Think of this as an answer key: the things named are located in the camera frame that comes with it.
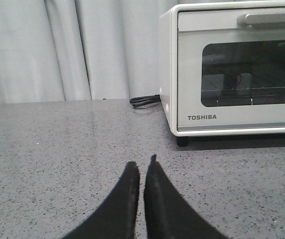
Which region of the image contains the black power cable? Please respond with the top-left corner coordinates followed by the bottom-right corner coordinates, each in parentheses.
top-left (129, 94), bottom-right (160, 110)

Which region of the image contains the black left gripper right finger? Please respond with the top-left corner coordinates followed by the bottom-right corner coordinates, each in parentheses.
top-left (143, 155), bottom-right (226, 239)

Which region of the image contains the toaster oven glass door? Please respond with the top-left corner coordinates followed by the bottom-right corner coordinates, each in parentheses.
top-left (177, 6), bottom-right (285, 132)

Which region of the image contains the white Toshiba toaster oven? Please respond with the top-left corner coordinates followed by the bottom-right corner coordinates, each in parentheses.
top-left (158, 0), bottom-right (285, 147)

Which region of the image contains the grey-white curtain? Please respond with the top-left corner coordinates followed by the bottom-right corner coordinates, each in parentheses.
top-left (0, 0), bottom-right (178, 104)

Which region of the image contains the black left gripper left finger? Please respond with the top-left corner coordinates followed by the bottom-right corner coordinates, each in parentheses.
top-left (64, 161), bottom-right (140, 239)

